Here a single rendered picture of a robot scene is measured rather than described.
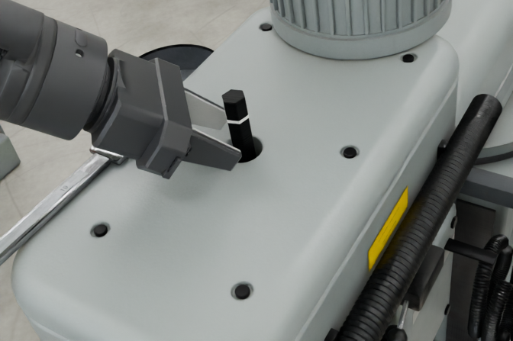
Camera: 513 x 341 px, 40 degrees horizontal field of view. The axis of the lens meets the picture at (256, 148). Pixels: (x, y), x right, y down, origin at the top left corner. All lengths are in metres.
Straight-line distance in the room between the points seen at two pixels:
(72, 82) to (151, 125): 0.07
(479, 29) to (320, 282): 0.56
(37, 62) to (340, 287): 0.30
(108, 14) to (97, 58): 4.31
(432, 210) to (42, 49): 0.39
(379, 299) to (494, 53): 0.49
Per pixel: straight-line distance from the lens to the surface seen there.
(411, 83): 0.70
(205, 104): 0.64
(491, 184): 0.96
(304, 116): 0.67
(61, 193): 0.65
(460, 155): 0.75
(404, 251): 0.66
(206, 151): 0.60
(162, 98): 0.58
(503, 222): 1.13
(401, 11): 0.71
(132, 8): 4.85
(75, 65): 0.54
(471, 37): 1.00
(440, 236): 0.96
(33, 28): 0.51
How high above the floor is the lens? 2.32
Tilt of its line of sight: 42 degrees down
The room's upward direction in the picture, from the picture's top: 11 degrees counter-clockwise
